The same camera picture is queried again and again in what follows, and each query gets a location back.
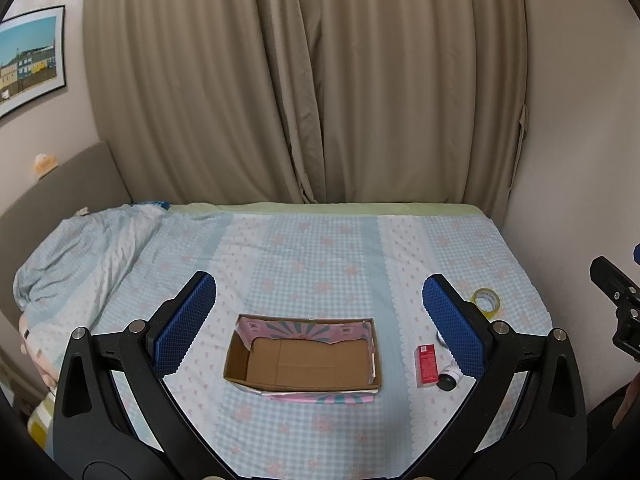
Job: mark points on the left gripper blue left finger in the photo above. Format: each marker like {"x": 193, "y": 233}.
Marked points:
{"x": 114, "y": 416}

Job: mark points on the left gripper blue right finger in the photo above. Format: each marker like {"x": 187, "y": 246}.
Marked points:
{"x": 524, "y": 418}

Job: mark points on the small dark jar silver lid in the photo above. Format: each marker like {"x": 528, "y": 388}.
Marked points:
{"x": 449, "y": 378}

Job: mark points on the yellow tape roll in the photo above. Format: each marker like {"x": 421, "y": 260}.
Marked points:
{"x": 487, "y": 301}

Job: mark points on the red carton box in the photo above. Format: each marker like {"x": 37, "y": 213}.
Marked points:
{"x": 425, "y": 360}

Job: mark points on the person's hand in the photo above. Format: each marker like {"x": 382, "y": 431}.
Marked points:
{"x": 631, "y": 395}

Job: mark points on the blue checkered quilt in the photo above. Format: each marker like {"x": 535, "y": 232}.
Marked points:
{"x": 66, "y": 281}

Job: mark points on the blue checkered bed sheet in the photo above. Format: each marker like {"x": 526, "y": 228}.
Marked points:
{"x": 317, "y": 267}

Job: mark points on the open cardboard box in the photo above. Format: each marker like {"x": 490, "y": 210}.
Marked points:
{"x": 305, "y": 361}

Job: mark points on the grey headboard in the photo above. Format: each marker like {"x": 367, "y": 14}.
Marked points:
{"x": 90, "y": 179}

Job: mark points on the small plush toy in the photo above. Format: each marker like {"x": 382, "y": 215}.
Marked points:
{"x": 44, "y": 164}

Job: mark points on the beige curtain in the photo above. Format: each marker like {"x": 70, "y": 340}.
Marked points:
{"x": 311, "y": 101}

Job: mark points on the framed harbour picture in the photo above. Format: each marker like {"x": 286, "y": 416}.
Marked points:
{"x": 32, "y": 57}

